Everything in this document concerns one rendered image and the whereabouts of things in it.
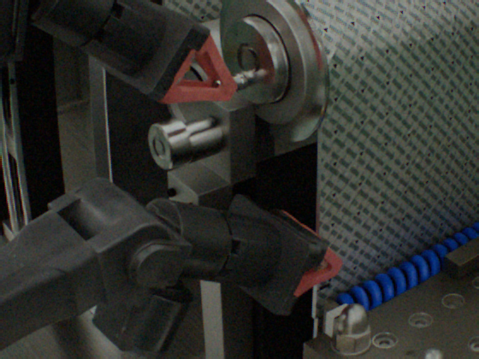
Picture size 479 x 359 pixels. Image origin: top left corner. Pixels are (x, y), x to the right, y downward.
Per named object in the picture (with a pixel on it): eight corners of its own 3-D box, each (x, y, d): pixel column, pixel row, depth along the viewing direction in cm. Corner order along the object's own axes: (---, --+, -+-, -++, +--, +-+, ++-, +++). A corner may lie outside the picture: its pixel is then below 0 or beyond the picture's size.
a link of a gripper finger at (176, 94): (226, 139, 83) (140, 92, 76) (180, 110, 88) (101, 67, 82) (269, 66, 82) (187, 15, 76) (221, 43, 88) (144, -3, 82)
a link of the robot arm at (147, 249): (146, 246, 69) (75, 184, 74) (91, 373, 71) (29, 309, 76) (255, 253, 78) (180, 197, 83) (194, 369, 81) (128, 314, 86)
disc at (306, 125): (215, 93, 94) (221, -47, 85) (220, 92, 94) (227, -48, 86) (318, 174, 84) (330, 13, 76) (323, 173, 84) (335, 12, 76)
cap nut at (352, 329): (322, 343, 86) (324, 303, 84) (354, 327, 88) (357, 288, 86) (347, 362, 84) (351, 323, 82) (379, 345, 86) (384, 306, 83)
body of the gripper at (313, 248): (292, 318, 83) (226, 311, 78) (221, 262, 90) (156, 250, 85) (328, 248, 81) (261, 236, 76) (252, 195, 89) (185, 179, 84)
